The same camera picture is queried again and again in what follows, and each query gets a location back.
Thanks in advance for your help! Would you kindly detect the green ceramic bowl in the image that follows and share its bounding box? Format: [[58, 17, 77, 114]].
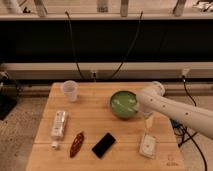
[[110, 90, 137, 119]]

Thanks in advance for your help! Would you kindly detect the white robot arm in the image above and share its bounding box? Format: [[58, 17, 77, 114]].
[[136, 81, 213, 139]]

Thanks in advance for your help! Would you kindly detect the white rectangular packet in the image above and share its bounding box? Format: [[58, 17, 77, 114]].
[[139, 133, 156, 158]]

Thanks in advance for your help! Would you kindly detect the blue connector on floor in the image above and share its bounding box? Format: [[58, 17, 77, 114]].
[[170, 119, 182, 129]]

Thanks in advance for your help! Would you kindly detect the black smartphone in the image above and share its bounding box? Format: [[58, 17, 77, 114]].
[[92, 133, 116, 159]]

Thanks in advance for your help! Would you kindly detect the brown red oblong object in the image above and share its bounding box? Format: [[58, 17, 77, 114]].
[[70, 132, 84, 158]]

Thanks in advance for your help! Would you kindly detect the clear plastic cup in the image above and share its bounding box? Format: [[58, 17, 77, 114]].
[[61, 80, 78, 102]]

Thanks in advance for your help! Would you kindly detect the white remote control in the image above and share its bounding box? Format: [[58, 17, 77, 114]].
[[51, 111, 67, 140]]

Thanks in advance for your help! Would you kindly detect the small white cap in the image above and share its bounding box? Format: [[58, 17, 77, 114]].
[[51, 141, 59, 150]]

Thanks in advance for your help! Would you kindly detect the black floor cable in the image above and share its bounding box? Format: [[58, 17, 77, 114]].
[[176, 75, 209, 171]]

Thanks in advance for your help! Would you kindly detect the wall power outlet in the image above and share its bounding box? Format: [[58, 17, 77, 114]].
[[90, 70, 97, 82]]

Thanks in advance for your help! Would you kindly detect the right black cable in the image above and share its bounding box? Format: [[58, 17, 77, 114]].
[[105, 11, 144, 81]]

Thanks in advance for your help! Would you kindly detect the left black cable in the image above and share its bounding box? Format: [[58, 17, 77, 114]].
[[64, 10, 87, 81]]

